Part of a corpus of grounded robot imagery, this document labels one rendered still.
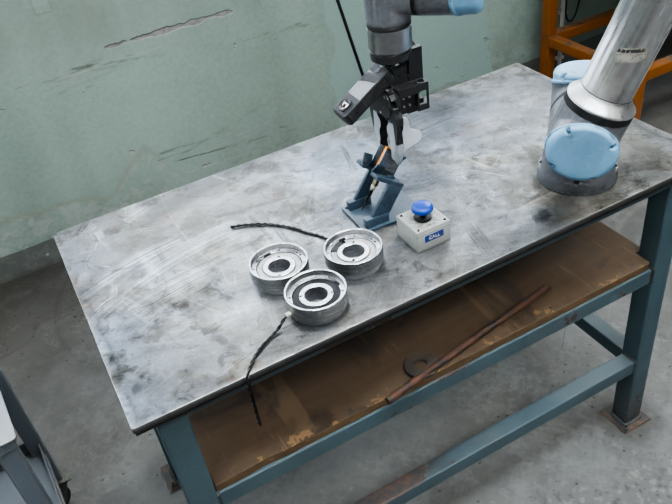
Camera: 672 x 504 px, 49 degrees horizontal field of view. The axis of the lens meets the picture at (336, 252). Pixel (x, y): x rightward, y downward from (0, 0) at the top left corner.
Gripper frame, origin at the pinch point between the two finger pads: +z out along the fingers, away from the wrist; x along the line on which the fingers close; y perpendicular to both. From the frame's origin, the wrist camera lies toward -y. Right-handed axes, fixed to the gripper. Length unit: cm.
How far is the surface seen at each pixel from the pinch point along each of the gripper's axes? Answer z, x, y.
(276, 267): 10.6, -5.8, -27.2
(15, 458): 29, -6, -80
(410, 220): 7.4, -11.4, -2.6
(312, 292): 10.0, -16.4, -24.8
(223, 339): 11.8, -16.8, -41.4
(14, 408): 53, 34, -85
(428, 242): 10.3, -15.5, -1.4
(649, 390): 92, -14, 66
